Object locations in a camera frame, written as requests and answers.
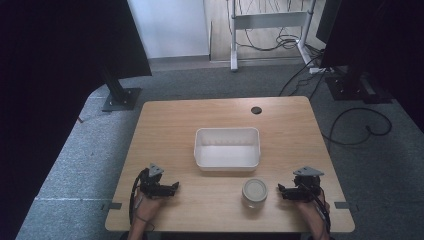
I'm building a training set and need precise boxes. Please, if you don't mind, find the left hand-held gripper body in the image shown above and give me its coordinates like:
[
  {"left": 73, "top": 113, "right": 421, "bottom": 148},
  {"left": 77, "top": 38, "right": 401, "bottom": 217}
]
[{"left": 138, "top": 162, "right": 172, "bottom": 200}]

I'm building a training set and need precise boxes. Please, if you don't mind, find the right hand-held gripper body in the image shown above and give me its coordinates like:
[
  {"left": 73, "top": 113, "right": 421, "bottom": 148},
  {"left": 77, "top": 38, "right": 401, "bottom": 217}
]
[{"left": 290, "top": 166, "right": 325, "bottom": 202}]

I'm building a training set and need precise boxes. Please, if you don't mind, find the white plastic container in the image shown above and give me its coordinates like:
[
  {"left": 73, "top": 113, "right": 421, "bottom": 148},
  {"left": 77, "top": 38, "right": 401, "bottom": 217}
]
[{"left": 193, "top": 126, "right": 261, "bottom": 172}]

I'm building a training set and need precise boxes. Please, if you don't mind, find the person's right hand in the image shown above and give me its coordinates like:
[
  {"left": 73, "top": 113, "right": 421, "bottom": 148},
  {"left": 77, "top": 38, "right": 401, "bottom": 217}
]
[{"left": 295, "top": 197, "right": 331, "bottom": 224}]

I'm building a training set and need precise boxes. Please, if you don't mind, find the person's left hand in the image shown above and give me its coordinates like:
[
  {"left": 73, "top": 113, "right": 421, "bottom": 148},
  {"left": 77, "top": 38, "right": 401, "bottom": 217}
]
[{"left": 134, "top": 193, "right": 169, "bottom": 219}]

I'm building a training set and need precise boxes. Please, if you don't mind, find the black metal stand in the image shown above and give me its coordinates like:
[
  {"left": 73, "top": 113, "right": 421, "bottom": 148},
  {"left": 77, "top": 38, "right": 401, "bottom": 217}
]
[
  {"left": 99, "top": 64, "right": 143, "bottom": 113},
  {"left": 324, "top": 68, "right": 394, "bottom": 105}
]

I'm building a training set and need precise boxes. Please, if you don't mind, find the white power strip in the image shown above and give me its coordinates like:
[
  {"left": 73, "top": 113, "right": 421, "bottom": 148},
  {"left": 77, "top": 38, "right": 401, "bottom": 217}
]
[{"left": 308, "top": 66, "right": 335, "bottom": 75}]

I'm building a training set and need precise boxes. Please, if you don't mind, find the black curtain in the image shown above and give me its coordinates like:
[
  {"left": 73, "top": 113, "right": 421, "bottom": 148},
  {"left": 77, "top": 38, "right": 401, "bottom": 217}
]
[
  {"left": 319, "top": 0, "right": 424, "bottom": 134},
  {"left": 0, "top": 0, "right": 153, "bottom": 240}
]

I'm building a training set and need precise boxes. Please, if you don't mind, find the black monitor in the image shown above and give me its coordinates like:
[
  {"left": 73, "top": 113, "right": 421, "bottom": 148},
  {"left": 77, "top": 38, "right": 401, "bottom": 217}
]
[{"left": 315, "top": 0, "right": 344, "bottom": 46}]

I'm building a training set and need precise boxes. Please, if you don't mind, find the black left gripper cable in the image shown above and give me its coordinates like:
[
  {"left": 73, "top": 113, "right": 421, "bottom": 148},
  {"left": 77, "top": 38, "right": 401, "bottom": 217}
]
[{"left": 128, "top": 168, "right": 150, "bottom": 228}]

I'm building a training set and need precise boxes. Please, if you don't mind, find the grey table bracket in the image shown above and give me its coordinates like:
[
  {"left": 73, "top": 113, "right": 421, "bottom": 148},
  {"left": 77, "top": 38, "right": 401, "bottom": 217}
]
[{"left": 333, "top": 201, "right": 360, "bottom": 212}]

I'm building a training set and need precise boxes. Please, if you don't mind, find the black looped floor cable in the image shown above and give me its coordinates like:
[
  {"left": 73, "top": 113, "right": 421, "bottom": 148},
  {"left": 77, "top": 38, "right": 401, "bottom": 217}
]
[{"left": 320, "top": 106, "right": 393, "bottom": 147}]

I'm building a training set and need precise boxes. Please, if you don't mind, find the bundle of black cables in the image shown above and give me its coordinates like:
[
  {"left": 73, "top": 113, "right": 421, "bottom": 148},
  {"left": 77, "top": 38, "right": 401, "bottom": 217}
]
[{"left": 233, "top": 0, "right": 323, "bottom": 54}]

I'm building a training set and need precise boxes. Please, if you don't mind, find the white desk frame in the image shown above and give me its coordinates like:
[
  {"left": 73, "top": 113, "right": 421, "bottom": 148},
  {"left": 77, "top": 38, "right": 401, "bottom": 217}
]
[{"left": 227, "top": 0, "right": 318, "bottom": 73}]

